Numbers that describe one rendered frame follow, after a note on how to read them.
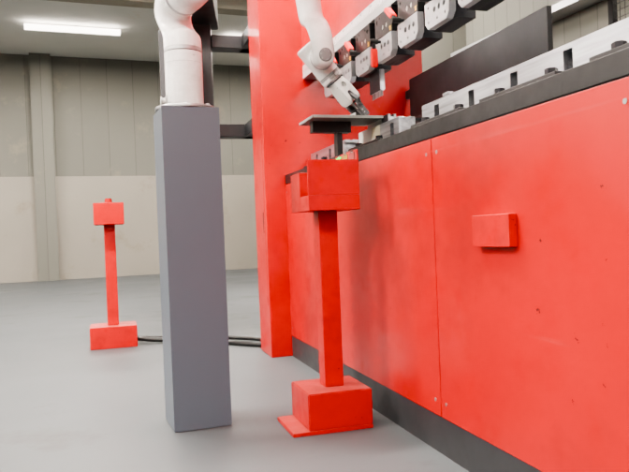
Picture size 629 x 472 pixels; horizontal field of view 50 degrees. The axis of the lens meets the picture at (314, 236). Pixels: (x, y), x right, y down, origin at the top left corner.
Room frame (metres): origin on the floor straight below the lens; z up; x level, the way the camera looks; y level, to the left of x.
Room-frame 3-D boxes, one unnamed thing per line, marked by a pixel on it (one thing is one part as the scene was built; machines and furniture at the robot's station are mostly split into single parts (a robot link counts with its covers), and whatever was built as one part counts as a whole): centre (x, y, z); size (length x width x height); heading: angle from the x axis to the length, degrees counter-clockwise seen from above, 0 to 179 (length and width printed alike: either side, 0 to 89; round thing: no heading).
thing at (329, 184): (2.11, -0.04, 0.75); 0.20 x 0.16 x 0.18; 16
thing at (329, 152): (3.03, -0.10, 0.92); 0.50 x 0.06 x 0.10; 16
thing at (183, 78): (2.18, 0.40, 1.09); 0.19 x 0.19 x 0.18
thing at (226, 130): (3.67, 0.38, 1.17); 0.40 x 0.24 x 0.07; 16
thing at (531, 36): (2.87, -0.68, 1.12); 1.13 x 0.02 x 0.44; 16
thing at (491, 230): (1.48, -0.39, 0.58); 0.15 x 0.02 x 0.07; 16
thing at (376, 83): (2.50, -0.25, 1.13); 0.10 x 0.02 x 0.10; 16
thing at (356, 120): (2.46, -0.11, 1.00); 0.26 x 0.18 x 0.01; 106
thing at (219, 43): (3.67, 0.38, 1.66); 0.40 x 0.24 x 0.07; 16
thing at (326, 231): (2.11, -0.04, 0.39); 0.06 x 0.06 x 0.54; 16
